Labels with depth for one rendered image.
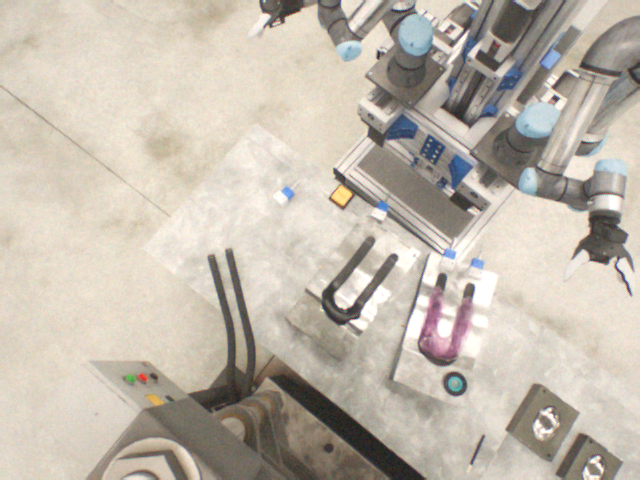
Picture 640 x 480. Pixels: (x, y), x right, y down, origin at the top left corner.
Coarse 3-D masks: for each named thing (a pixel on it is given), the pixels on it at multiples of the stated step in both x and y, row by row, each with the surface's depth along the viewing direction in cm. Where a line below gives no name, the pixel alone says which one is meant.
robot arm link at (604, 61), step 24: (624, 24) 108; (600, 48) 111; (624, 48) 108; (600, 72) 112; (576, 96) 118; (600, 96) 116; (576, 120) 119; (552, 144) 125; (576, 144) 123; (528, 168) 132; (552, 168) 127; (528, 192) 132; (552, 192) 130
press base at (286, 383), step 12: (288, 384) 226; (300, 396) 202; (312, 408) 193; (324, 408) 234; (324, 420) 180; (336, 420) 223; (336, 432) 175; (348, 432) 213; (360, 444) 203; (372, 456) 193; (384, 468) 186; (396, 468) 225
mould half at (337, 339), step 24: (360, 240) 176; (384, 240) 175; (336, 264) 172; (360, 264) 173; (408, 264) 173; (312, 288) 166; (360, 288) 169; (384, 288) 171; (288, 312) 171; (312, 312) 171; (312, 336) 169; (336, 336) 169
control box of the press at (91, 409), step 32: (64, 384) 107; (96, 384) 107; (128, 384) 114; (160, 384) 133; (224, 384) 246; (256, 384) 246; (64, 416) 105; (96, 416) 105; (128, 416) 105; (64, 448) 103; (96, 448) 103
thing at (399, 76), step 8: (392, 56) 172; (392, 64) 171; (424, 64) 170; (392, 72) 172; (400, 72) 169; (408, 72) 168; (416, 72) 169; (424, 72) 172; (392, 80) 174; (400, 80) 172; (408, 80) 173; (416, 80) 172
